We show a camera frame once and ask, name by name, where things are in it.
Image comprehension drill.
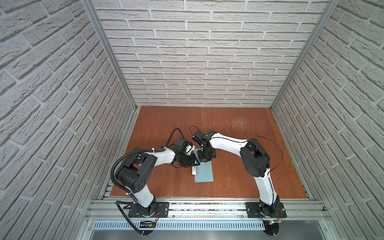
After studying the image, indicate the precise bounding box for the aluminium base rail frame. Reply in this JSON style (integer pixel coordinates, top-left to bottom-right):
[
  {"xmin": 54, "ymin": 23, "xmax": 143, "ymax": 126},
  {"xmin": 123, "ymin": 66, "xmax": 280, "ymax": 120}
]
[{"xmin": 76, "ymin": 192, "xmax": 340, "ymax": 240}]

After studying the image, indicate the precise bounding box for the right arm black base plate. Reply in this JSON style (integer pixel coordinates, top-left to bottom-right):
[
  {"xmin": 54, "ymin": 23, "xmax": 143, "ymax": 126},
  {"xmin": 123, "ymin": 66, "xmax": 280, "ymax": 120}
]
[{"xmin": 245, "ymin": 202, "xmax": 287, "ymax": 219}]

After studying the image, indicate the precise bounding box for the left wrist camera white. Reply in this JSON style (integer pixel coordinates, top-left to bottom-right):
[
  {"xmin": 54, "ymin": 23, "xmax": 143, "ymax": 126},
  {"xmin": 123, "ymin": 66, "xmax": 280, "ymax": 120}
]
[{"xmin": 185, "ymin": 143, "xmax": 195, "ymax": 155}]

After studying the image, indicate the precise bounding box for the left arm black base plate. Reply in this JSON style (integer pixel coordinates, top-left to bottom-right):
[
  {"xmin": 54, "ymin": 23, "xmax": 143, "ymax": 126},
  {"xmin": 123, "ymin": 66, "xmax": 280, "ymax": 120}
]
[{"xmin": 129, "ymin": 202, "xmax": 170, "ymax": 218}]

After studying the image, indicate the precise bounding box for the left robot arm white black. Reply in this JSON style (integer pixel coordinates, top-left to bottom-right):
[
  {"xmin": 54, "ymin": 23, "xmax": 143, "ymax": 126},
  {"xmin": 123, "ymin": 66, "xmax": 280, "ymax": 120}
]
[{"xmin": 110, "ymin": 138, "xmax": 200, "ymax": 217}]

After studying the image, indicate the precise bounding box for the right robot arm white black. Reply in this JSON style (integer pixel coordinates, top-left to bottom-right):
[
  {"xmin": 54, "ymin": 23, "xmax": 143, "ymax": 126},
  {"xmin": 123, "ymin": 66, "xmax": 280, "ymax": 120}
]
[{"xmin": 193, "ymin": 131, "xmax": 287, "ymax": 219}]

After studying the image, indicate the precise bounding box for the right aluminium corner post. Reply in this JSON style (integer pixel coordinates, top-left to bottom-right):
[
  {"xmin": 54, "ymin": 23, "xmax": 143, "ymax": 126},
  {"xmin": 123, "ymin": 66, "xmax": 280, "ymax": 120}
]
[{"xmin": 270, "ymin": 0, "xmax": 340, "ymax": 111}]

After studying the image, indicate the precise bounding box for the aluminium corner post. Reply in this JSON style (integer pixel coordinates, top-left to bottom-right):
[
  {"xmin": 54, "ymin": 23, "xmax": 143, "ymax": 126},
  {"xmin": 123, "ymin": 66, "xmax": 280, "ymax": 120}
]
[
  {"xmin": 82, "ymin": 0, "xmax": 137, "ymax": 110},
  {"xmin": 270, "ymin": 0, "xmax": 340, "ymax": 111}
]

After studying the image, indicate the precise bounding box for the left aluminium corner post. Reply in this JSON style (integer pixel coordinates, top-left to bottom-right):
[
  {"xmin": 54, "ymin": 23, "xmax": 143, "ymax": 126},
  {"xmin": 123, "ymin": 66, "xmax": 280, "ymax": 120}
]
[{"xmin": 82, "ymin": 0, "xmax": 137, "ymax": 110}]

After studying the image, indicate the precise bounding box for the small circuit board left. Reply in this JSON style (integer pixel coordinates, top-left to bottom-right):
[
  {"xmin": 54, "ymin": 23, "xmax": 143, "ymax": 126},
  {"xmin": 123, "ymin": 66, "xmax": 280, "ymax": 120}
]
[{"xmin": 140, "ymin": 221, "xmax": 157, "ymax": 229}]

